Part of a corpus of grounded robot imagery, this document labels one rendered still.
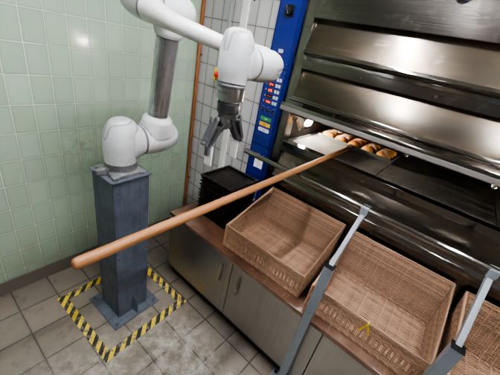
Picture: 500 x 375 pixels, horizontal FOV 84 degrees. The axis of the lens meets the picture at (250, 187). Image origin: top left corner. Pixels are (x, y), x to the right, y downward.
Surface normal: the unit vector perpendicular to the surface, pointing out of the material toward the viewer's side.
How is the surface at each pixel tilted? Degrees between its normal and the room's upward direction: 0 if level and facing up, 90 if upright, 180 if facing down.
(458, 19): 90
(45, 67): 90
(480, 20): 90
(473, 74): 70
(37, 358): 0
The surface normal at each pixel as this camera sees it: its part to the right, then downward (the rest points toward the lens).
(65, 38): 0.76, 0.43
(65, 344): 0.19, -0.87
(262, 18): -0.63, 0.25
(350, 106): -0.52, -0.06
